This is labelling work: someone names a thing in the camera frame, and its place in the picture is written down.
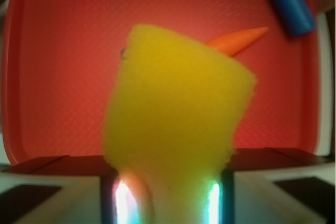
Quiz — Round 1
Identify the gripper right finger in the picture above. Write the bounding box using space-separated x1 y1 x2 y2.
205 169 235 224

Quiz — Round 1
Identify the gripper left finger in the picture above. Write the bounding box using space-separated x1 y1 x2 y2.
99 167 154 223

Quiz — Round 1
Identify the yellow sponge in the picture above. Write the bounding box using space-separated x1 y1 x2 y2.
103 25 257 223

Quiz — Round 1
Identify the orange plastic toy carrot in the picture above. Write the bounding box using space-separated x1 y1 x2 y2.
205 26 269 57

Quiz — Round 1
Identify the red plastic tray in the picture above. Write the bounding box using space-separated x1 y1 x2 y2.
2 0 320 164

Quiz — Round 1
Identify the blue plastic toy bottle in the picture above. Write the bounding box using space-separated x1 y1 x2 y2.
273 0 316 37

